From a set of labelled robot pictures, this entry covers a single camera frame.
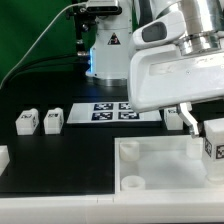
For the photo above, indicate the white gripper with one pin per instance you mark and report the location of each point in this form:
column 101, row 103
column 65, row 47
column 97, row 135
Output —
column 161, row 77

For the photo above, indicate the white square tabletop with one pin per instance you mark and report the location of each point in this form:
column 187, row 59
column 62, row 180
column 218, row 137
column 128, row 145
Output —
column 161, row 163

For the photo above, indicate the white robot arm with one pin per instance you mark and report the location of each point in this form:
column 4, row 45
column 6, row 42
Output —
column 194, row 26

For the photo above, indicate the white sheet with AprilTags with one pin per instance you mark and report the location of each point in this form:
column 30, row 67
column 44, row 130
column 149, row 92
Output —
column 103, row 112

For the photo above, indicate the white block left edge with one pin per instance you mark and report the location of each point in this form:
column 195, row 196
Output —
column 4, row 158

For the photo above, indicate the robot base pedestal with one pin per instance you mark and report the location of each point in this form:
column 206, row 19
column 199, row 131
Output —
column 109, row 58

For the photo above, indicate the camera on black stand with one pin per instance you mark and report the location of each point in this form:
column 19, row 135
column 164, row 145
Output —
column 84, row 15

